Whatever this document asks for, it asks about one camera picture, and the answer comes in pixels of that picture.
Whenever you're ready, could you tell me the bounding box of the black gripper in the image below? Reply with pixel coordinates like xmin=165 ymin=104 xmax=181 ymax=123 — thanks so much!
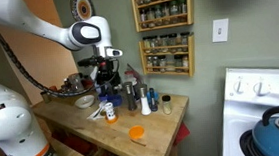
xmin=94 ymin=59 xmax=123 ymax=97

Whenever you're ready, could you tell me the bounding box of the small blue bowl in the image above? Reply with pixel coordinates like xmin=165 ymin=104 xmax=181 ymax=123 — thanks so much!
xmin=98 ymin=94 xmax=109 ymax=103
xmin=106 ymin=93 xmax=124 ymax=109

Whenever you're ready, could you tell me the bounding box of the white ceramic bowl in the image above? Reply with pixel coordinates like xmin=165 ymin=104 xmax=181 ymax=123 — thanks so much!
xmin=74 ymin=94 xmax=97 ymax=110

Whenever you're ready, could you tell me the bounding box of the steel pepper grinder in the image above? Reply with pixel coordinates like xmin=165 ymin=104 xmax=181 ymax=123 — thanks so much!
xmin=123 ymin=81 xmax=139 ymax=112

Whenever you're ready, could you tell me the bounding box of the white bottle with orange cap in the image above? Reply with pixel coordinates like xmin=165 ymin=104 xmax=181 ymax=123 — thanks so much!
xmin=103 ymin=101 xmax=119 ymax=125

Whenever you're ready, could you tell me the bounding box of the white napkin with spoons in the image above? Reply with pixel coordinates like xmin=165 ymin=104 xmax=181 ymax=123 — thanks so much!
xmin=85 ymin=99 xmax=111 ymax=122

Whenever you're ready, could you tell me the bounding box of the clear plastic bag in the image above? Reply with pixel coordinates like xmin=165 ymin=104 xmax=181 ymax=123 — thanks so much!
xmin=67 ymin=71 xmax=85 ymax=94

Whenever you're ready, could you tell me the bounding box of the white salt shaker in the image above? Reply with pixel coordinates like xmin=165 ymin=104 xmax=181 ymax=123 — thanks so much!
xmin=137 ymin=82 xmax=152 ymax=116

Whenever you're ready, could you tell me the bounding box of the blue bottle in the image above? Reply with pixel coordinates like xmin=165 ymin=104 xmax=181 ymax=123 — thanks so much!
xmin=147 ymin=87 xmax=160 ymax=113

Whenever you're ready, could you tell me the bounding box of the glass spice jar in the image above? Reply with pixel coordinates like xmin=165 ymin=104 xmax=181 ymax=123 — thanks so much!
xmin=139 ymin=8 xmax=148 ymax=22
xmin=149 ymin=35 xmax=160 ymax=49
xmin=146 ymin=7 xmax=156 ymax=20
xmin=169 ymin=0 xmax=180 ymax=16
xmin=142 ymin=36 xmax=152 ymax=50
xmin=154 ymin=4 xmax=164 ymax=20
xmin=158 ymin=55 xmax=167 ymax=72
xmin=181 ymin=54 xmax=191 ymax=73
xmin=179 ymin=31 xmax=191 ymax=47
xmin=146 ymin=56 xmax=155 ymax=72
xmin=178 ymin=0 xmax=189 ymax=15
xmin=167 ymin=33 xmax=179 ymax=48
xmin=158 ymin=35 xmax=169 ymax=48

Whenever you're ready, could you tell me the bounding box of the orange plastic lid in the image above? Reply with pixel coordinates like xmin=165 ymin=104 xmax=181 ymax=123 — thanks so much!
xmin=127 ymin=124 xmax=146 ymax=141

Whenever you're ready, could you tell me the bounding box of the black lid spice jar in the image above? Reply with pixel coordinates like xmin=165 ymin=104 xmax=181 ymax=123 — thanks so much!
xmin=161 ymin=95 xmax=173 ymax=116

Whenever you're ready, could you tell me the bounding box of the red cloth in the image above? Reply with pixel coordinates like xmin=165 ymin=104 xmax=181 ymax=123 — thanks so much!
xmin=172 ymin=121 xmax=192 ymax=146

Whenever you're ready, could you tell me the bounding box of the short wooden spice rack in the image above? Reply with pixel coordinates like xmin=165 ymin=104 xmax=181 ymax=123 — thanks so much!
xmin=138 ymin=33 xmax=197 ymax=81

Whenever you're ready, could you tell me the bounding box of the tall wooden spice rack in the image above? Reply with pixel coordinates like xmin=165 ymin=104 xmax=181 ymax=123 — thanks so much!
xmin=130 ymin=0 xmax=197 ymax=33

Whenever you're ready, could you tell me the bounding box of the white stove knob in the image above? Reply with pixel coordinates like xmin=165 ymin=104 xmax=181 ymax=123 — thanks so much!
xmin=252 ymin=77 xmax=271 ymax=98
xmin=232 ymin=77 xmax=247 ymax=96

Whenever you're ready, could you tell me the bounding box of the white electric stove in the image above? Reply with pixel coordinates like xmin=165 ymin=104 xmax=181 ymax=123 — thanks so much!
xmin=215 ymin=64 xmax=279 ymax=156

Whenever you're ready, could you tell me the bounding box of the black stove burner coil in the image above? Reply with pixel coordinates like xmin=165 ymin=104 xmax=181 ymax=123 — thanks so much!
xmin=238 ymin=128 xmax=264 ymax=156

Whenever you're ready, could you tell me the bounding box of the blue kettle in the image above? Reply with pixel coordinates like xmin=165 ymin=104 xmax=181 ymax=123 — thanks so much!
xmin=249 ymin=106 xmax=279 ymax=156

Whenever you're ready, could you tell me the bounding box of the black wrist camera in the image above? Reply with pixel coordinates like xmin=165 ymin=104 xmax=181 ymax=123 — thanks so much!
xmin=76 ymin=56 xmax=106 ymax=68

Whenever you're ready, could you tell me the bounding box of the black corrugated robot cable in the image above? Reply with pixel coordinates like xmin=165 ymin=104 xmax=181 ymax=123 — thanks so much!
xmin=0 ymin=0 xmax=124 ymax=103

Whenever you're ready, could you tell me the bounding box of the white light switch plate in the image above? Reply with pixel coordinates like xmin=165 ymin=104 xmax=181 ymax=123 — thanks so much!
xmin=210 ymin=18 xmax=231 ymax=44

